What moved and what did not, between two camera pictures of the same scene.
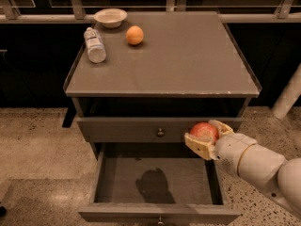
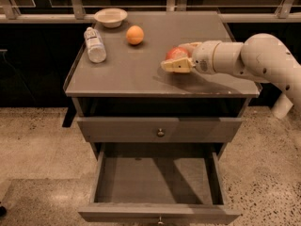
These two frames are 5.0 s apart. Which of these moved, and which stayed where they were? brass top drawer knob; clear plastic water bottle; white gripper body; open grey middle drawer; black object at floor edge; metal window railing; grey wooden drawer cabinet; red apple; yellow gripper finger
Moved: red apple; white gripper body; yellow gripper finger
Stayed: grey wooden drawer cabinet; brass top drawer knob; open grey middle drawer; metal window railing; clear plastic water bottle; black object at floor edge
